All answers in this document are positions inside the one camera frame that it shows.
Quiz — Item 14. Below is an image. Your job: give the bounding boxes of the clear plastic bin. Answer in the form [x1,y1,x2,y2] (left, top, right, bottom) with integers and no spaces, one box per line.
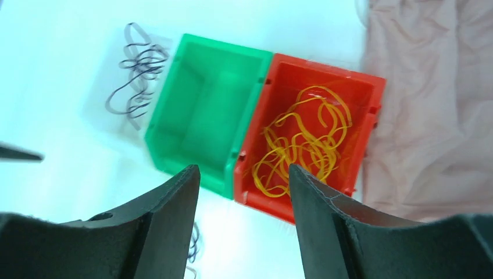
[81,22,182,156]

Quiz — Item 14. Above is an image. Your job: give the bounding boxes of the green plastic bin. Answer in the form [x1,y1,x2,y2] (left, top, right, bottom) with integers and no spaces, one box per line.
[144,34,273,199]

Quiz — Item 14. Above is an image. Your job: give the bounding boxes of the yellow cable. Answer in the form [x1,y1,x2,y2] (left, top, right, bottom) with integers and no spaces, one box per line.
[251,85,353,199]

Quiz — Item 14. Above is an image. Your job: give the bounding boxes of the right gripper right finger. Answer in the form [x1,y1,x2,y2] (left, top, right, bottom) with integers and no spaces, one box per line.
[289,164,492,278]

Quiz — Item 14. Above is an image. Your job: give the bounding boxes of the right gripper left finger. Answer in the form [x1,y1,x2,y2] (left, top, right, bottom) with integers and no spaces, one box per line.
[1,165,201,278]

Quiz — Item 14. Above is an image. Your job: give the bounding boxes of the dark blue cables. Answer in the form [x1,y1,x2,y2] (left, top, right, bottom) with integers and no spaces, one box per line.
[105,22,170,132]

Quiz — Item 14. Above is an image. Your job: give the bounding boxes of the red plastic bin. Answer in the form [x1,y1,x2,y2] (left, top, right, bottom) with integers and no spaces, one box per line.
[233,53,386,223]

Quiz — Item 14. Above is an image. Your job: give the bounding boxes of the pink cloth shorts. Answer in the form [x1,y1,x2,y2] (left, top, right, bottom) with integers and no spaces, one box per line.
[362,1,492,221]

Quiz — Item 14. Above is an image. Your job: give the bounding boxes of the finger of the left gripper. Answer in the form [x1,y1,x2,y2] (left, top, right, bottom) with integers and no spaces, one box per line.
[1,143,44,162]

